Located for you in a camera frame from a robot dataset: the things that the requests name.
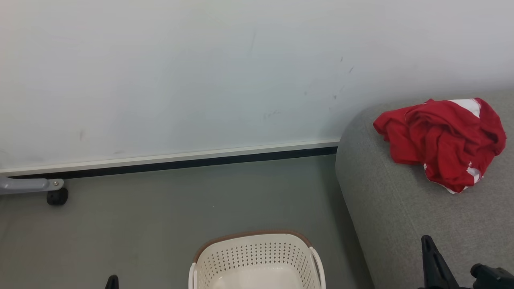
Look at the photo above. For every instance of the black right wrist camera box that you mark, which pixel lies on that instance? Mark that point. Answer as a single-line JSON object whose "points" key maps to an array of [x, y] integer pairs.
{"points": [[494, 277]]}

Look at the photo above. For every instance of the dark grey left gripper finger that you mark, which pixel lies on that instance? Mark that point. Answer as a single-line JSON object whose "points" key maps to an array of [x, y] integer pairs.
{"points": [[112, 283]]}

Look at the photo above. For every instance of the red and white garment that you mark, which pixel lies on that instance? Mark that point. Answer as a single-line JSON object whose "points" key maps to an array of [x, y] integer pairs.
{"points": [[441, 140]]}

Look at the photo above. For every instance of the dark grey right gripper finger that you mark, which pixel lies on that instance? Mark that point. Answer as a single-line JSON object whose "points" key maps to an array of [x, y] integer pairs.
{"points": [[435, 269]]}

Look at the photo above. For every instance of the white and black baseboard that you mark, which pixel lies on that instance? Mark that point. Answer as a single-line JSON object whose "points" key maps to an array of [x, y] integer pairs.
{"points": [[180, 159]]}

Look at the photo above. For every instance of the white perforated laundry basket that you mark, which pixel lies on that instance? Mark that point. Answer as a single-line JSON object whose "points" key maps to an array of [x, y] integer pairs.
{"points": [[257, 253]]}

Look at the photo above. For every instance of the grey fabric sofa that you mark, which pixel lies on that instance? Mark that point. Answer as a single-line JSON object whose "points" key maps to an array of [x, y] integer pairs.
{"points": [[401, 224]]}

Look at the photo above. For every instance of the black caster wheel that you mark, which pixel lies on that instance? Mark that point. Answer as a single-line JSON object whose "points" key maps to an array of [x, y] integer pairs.
{"points": [[57, 197]]}

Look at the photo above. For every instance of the grey metal stand leg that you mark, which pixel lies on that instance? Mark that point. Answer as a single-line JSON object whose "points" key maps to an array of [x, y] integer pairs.
{"points": [[28, 185]]}

